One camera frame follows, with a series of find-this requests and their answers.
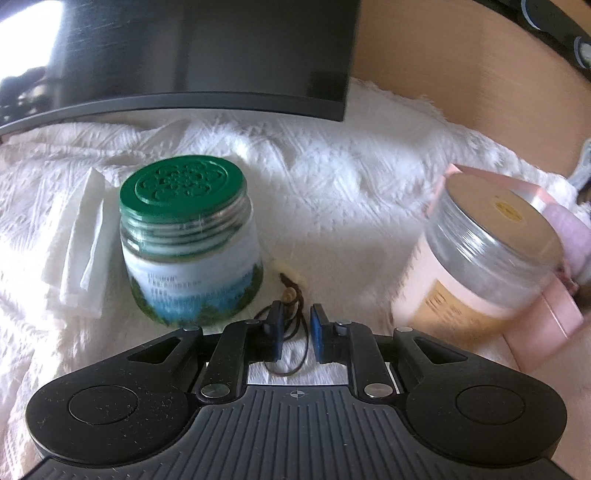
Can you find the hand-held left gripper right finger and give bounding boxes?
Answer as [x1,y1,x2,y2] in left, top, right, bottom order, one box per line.
[310,302,468,401]

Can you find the black computer monitor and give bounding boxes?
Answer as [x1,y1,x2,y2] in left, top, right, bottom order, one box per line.
[0,0,362,136]

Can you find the black device with blue rings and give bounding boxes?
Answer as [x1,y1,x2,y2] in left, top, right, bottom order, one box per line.
[480,0,591,71]

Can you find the folded white tissue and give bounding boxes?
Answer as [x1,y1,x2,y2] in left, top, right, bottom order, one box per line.
[41,167,119,320]

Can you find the white knitted blanket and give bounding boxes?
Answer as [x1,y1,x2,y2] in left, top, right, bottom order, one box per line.
[0,76,591,480]

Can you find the glass jar green lid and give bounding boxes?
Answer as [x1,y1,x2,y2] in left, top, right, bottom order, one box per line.
[119,155,264,326]

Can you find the clear jar silver lid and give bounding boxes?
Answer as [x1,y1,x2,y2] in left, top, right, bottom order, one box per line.
[391,174,565,343]

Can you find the lilac plush toy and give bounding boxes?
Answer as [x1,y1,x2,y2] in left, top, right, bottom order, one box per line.
[541,202,591,289]

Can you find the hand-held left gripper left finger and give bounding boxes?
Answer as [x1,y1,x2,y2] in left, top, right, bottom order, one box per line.
[127,300,283,406]

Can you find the pink cardboard box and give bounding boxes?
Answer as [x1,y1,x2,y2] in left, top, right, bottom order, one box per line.
[427,162,586,371]

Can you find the black cord with charm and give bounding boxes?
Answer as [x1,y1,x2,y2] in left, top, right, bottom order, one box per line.
[252,260,309,377]

